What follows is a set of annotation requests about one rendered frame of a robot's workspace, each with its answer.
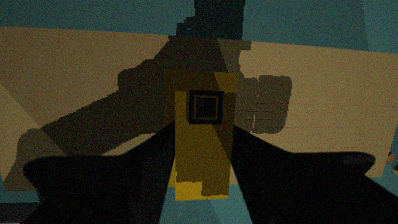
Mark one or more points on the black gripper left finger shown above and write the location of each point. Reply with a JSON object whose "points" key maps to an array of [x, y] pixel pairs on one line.
{"points": [[141, 174]]}

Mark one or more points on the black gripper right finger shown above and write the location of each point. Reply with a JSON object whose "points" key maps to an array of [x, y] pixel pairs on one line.
{"points": [[269, 176]]}

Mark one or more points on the tan panel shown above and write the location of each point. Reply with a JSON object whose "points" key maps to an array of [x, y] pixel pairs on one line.
{"points": [[72, 92]]}

